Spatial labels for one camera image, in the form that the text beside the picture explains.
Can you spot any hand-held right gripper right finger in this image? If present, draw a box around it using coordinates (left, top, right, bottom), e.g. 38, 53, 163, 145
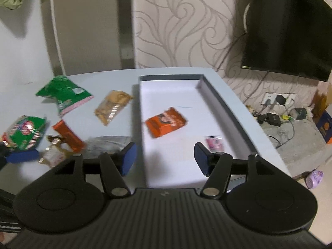
194, 142, 281, 199

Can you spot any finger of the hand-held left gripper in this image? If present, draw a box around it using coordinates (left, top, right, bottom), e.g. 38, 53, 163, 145
0, 142, 41, 171

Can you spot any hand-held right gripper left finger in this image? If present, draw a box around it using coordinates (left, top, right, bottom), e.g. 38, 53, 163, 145
53, 142, 137, 198

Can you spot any green packet with red print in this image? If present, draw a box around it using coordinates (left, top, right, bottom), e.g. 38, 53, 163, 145
1, 115, 47, 151

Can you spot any silver snack packet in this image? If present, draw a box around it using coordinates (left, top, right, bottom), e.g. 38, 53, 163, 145
84, 135, 133, 160

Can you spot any gold and white snack packet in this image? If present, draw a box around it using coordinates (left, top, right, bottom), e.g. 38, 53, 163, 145
39, 144, 72, 168

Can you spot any grey box with white inside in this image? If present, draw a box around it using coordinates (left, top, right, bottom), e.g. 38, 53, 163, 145
132, 74, 260, 189

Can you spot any brown twisted candy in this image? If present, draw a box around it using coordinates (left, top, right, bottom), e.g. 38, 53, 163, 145
46, 134, 66, 146

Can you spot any orange square snack packet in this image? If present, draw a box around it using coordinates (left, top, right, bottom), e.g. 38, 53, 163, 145
145, 107, 188, 138

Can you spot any tan snack packet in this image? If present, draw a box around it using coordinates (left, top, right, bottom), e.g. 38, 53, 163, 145
94, 90, 133, 127

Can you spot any small pink packet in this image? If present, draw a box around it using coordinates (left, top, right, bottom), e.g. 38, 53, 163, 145
205, 135, 223, 153

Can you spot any orange snack bar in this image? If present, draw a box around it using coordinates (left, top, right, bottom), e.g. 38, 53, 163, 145
52, 119, 86, 153

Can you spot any green packet with striped edge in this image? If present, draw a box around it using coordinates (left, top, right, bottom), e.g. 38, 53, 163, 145
35, 75, 94, 117

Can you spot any black power brick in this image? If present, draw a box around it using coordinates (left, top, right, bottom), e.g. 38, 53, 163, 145
267, 112, 282, 127

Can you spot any grey small device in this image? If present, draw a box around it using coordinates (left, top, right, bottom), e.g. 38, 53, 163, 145
289, 107, 308, 120

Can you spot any purple bottle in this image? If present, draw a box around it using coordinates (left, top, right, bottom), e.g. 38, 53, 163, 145
305, 170, 324, 189

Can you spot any orange and blue box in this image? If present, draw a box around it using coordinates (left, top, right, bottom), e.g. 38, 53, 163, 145
316, 108, 332, 145

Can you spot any black television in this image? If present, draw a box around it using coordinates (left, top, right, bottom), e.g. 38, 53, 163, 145
241, 0, 332, 82

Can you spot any white wall outlet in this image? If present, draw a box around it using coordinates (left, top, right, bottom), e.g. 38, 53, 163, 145
261, 92, 297, 107

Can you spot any black cable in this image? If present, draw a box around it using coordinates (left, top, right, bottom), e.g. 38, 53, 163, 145
214, 32, 247, 72

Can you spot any door with metal frame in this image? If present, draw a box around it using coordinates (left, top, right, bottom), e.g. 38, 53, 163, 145
40, 0, 136, 76

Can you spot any white cable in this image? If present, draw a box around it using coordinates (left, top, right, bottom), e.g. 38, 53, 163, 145
242, 1, 254, 35

